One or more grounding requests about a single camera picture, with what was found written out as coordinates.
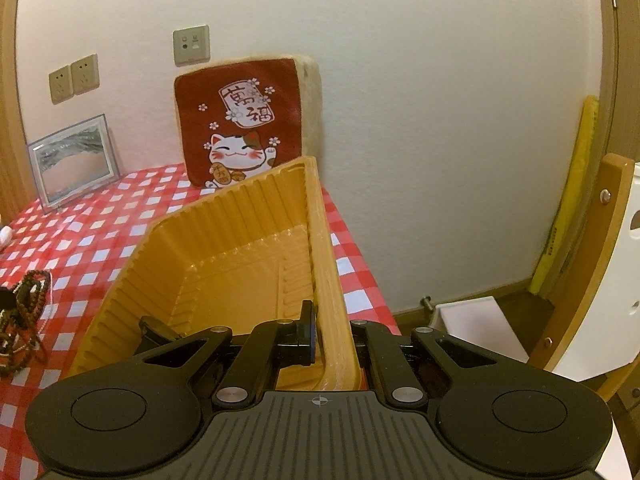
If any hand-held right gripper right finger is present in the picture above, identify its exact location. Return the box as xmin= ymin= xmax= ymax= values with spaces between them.
xmin=350 ymin=318 xmax=506 ymax=404

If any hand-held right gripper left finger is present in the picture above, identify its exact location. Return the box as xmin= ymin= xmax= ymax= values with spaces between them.
xmin=131 ymin=301 xmax=320 ymax=407

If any yellow plastic tray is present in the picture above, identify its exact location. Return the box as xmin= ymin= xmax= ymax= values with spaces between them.
xmin=67 ymin=156 xmax=363 ymax=393

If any pile of brown beaded bracelets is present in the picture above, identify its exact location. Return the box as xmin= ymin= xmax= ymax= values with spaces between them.
xmin=0 ymin=269 xmax=53 ymax=378

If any white box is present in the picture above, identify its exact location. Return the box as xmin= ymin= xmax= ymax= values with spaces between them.
xmin=430 ymin=296 xmax=531 ymax=363

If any wooden and white chair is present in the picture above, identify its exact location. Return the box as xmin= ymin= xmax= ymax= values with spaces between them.
xmin=529 ymin=152 xmax=640 ymax=441

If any red lucky cat cushion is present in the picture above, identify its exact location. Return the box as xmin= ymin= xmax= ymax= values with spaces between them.
xmin=172 ymin=55 xmax=323 ymax=191

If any yellow folded mat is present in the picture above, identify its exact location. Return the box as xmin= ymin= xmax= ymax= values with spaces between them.
xmin=530 ymin=95 xmax=601 ymax=298

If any red checkered tablecloth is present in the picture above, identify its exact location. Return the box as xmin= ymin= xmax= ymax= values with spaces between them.
xmin=0 ymin=162 xmax=403 ymax=466

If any wooden cabinet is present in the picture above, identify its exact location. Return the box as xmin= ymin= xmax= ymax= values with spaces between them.
xmin=0 ymin=0 xmax=26 ymax=221

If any wooden door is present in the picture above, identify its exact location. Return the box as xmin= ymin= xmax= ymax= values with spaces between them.
xmin=597 ymin=0 xmax=640 ymax=166

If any glass picture frame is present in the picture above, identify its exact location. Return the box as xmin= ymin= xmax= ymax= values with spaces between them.
xmin=27 ymin=114 xmax=118 ymax=213

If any beige wall socket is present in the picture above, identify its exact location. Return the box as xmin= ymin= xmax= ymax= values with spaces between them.
xmin=70 ymin=54 xmax=101 ymax=96
xmin=48 ymin=65 xmax=74 ymax=104
xmin=173 ymin=25 xmax=211 ymax=67

